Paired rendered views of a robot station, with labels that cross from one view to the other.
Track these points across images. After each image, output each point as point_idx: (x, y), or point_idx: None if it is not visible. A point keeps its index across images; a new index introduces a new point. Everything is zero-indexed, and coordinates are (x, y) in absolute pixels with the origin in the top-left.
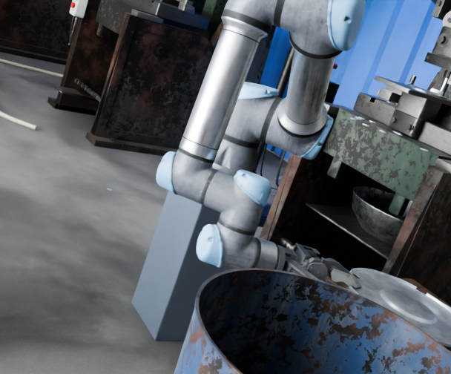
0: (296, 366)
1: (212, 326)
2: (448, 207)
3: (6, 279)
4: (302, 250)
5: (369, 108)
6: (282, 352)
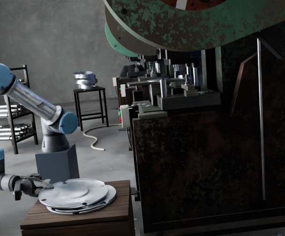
0: None
1: None
2: (155, 136)
3: (11, 213)
4: (28, 175)
5: None
6: None
